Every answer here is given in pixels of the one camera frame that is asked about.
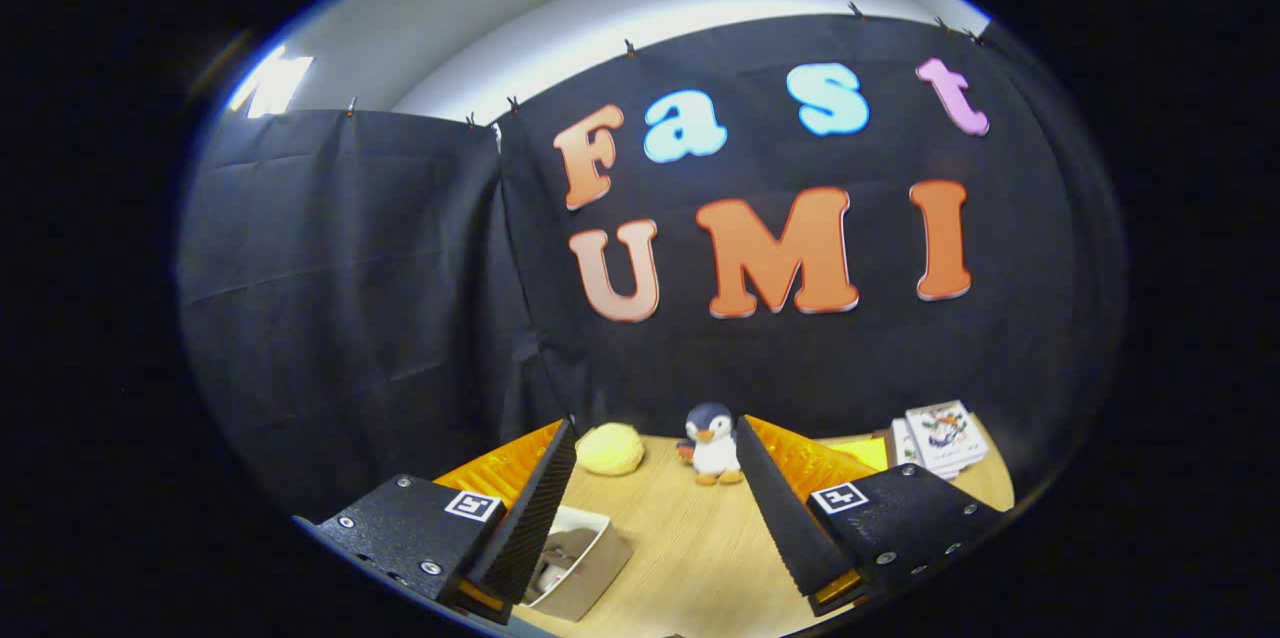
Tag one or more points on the penguin plush toy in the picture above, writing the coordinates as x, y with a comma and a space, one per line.
712, 448

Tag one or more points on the ceiling light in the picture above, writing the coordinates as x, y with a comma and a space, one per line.
270, 83

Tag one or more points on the black backdrop cloth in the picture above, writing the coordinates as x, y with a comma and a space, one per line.
350, 318

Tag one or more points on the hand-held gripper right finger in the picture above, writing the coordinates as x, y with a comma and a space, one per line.
775, 508

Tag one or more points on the beige fabric storage box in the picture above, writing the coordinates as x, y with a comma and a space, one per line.
600, 568

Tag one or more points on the yellow book with red circle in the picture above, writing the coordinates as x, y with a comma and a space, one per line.
870, 453

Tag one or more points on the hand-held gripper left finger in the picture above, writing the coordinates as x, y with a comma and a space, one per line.
530, 513

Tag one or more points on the yellow plush ball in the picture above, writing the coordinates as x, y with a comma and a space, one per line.
610, 448

